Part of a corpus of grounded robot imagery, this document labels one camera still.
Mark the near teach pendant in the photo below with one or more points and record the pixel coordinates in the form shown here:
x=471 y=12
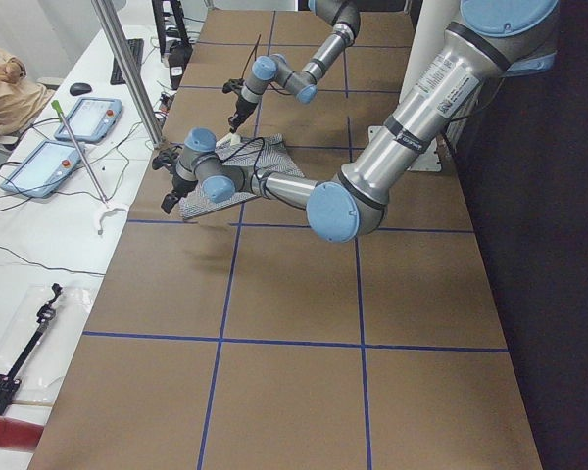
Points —
x=43 y=170

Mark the black tool in plastic bag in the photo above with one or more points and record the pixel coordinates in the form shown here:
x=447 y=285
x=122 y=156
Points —
x=10 y=382

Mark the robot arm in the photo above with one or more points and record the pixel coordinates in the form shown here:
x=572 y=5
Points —
x=267 y=70
x=485 y=39

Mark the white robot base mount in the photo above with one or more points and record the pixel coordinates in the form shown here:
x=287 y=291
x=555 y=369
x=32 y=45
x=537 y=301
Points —
x=429 y=161

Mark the teach pendant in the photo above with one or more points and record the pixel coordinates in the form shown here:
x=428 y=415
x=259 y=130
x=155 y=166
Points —
x=43 y=170
x=92 y=118

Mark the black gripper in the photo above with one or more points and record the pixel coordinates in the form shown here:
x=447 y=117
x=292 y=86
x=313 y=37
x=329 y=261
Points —
x=178 y=186
x=241 y=111

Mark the aluminium frame post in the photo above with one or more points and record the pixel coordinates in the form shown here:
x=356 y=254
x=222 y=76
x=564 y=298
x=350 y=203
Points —
x=109 y=20

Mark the far teach pendant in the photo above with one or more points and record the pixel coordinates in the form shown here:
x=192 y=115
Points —
x=92 y=118

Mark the navy white striped polo shirt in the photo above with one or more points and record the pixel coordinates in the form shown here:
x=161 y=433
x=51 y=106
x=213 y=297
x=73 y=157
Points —
x=232 y=170

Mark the red cylinder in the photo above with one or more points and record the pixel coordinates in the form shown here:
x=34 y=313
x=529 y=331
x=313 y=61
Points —
x=19 y=435

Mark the black computer mouse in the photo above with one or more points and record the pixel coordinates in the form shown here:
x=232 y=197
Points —
x=80 y=88

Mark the seated person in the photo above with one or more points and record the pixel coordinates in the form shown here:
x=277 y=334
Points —
x=21 y=100

